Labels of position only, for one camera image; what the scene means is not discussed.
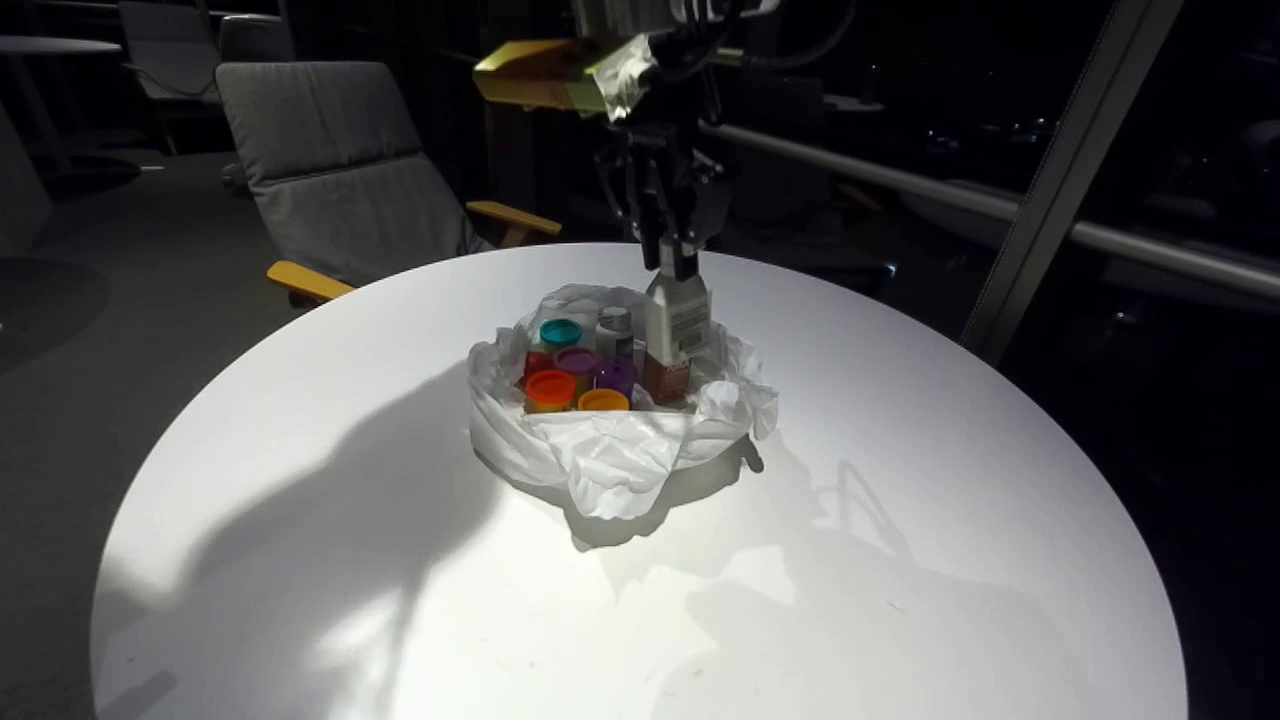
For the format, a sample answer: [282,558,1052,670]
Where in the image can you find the grey chair wooden armrests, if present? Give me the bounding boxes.
[213,56,566,307]

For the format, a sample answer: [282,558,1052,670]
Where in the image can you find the metal horizontal railing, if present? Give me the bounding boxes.
[702,119,1280,304]

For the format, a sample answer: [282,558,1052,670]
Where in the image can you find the round background table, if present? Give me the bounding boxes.
[0,33,128,62]

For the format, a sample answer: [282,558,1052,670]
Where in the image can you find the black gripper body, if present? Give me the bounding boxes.
[590,53,735,250]

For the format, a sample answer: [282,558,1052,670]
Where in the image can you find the wrist camera yellow mount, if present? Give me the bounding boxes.
[471,33,663,130]

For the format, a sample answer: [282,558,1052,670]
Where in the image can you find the white plastic bag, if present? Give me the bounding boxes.
[463,281,780,525]

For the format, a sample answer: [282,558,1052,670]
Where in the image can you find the orange lid container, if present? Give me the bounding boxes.
[518,370,583,418]

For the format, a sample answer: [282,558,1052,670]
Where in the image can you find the metal window post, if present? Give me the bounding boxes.
[955,0,1186,364]

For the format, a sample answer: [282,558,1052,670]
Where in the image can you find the grey background chair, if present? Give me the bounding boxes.
[117,0,225,103]

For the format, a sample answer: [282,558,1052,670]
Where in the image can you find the small white pill bottle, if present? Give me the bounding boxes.
[590,304,640,364]

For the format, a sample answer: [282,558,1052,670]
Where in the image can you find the magenta lid container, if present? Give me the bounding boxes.
[552,346,603,381]

